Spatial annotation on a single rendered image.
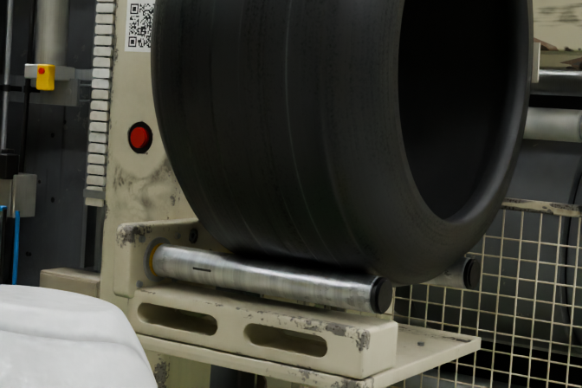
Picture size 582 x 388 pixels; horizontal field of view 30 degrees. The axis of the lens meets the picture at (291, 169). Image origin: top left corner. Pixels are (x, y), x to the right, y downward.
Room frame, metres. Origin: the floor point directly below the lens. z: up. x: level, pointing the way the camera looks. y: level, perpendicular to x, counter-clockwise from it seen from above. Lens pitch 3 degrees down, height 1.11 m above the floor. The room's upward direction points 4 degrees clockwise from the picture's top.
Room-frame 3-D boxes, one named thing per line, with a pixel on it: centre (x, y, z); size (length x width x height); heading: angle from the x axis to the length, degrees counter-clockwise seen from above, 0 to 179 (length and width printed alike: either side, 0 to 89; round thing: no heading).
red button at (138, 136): (1.56, 0.22, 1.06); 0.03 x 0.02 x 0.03; 58
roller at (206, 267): (1.37, 0.03, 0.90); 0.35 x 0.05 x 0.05; 58
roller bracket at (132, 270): (1.59, 0.11, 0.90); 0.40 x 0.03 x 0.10; 148
